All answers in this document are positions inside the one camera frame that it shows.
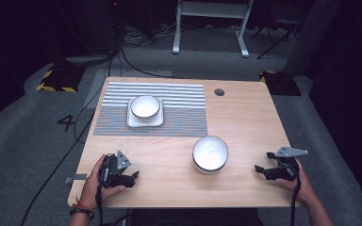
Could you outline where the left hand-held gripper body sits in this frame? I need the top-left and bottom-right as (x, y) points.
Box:
(98, 150), (137, 189)

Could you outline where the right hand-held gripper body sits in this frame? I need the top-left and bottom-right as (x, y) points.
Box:
(263, 146), (309, 183)

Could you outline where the white bowl dark rim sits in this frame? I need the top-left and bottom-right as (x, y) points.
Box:
(129, 94), (161, 120)
(191, 135), (230, 175)

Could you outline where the white square plate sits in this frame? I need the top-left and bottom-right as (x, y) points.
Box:
(125, 97), (165, 128)

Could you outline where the person's right hand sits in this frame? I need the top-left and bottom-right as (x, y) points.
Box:
(274, 158), (318, 204)

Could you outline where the person's left hand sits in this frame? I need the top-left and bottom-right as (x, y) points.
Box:
(77, 153), (127, 211)

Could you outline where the grey tape strip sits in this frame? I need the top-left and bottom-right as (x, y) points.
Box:
(64, 173), (88, 185)

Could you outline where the black yellow striped floor base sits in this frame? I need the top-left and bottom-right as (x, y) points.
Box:
(258, 70), (303, 97)
(36, 64), (87, 94)

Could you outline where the person's dark lap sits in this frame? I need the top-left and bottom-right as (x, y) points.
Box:
(128, 208), (265, 226)

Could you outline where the grey striped placemat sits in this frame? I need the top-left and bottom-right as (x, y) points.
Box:
(92, 81), (209, 137)

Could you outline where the grey power strip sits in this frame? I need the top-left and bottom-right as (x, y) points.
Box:
(64, 54), (116, 66)

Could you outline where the black tripod stand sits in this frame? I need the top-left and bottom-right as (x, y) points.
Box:
(252, 17), (300, 60)

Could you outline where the grey column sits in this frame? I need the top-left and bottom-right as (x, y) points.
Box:
(283, 0), (343, 77)

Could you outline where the left hand-held gripper cable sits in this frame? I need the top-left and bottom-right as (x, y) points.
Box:
(95, 154), (113, 226)

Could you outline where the hand-held gripper cable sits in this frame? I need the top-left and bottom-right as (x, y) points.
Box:
(95, 154), (113, 226)
(289, 168), (302, 226)

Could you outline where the right hand-held gripper cable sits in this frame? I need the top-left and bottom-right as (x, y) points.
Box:
(289, 168), (302, 226)

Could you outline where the beaded bracelet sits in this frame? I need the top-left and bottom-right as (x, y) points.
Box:
(69, 202), (95, 220)

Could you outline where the long black floor cable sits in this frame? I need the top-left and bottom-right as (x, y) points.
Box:
(20, 53), (116, 226)

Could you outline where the black curved floor cable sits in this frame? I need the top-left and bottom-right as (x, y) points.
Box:
(119, 45), (187, 80)

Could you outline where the white desk frame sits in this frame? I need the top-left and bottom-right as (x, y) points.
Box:
(172, 0), (255, 58)

